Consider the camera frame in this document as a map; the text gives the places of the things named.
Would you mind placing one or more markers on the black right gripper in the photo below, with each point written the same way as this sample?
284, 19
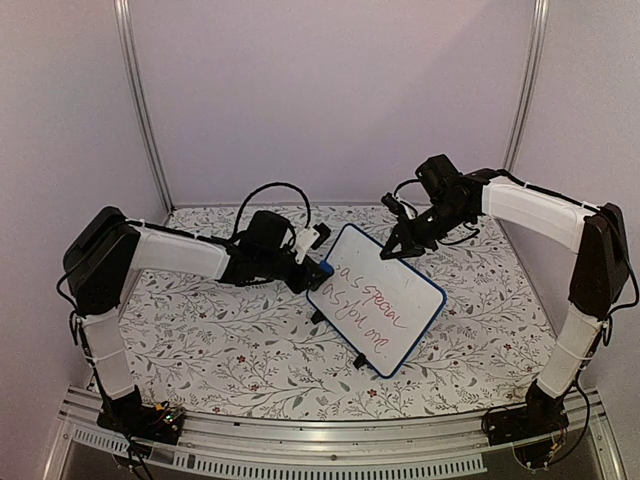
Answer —
407, 250

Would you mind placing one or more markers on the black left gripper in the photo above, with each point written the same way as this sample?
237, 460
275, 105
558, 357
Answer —
304, 283

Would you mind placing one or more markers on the blue whiteboard eraser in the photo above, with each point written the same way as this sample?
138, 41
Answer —
327, 269

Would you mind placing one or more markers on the small blue-framed whiteboard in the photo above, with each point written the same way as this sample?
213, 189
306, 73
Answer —
381, 308

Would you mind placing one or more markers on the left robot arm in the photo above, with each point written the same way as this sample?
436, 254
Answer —
112, 247

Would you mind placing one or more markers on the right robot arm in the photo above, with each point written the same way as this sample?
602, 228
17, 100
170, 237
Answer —
594, 234

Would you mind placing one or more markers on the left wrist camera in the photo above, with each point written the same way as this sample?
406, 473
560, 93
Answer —
310, 238

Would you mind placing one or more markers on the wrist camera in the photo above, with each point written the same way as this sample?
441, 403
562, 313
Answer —
399, 207
310, 238

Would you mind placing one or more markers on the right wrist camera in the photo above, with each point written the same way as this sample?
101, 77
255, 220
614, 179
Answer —
399, 207

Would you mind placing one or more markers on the wire whiteboard stand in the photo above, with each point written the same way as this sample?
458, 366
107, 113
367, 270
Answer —
316, 317

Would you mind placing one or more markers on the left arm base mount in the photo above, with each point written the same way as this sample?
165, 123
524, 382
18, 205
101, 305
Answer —
128, 415

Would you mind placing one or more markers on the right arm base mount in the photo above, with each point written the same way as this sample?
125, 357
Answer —
525, 425

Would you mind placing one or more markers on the right aluminium frame post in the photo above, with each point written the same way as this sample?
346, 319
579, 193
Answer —
532, 64

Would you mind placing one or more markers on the aluminium frame post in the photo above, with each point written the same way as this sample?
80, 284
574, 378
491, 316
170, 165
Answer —
123, 17
532, 64

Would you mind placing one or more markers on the front aluminium rail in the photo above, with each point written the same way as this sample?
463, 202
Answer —
435, 447

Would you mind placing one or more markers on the left aluminium frame post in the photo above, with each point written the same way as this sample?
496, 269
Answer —
123, 17

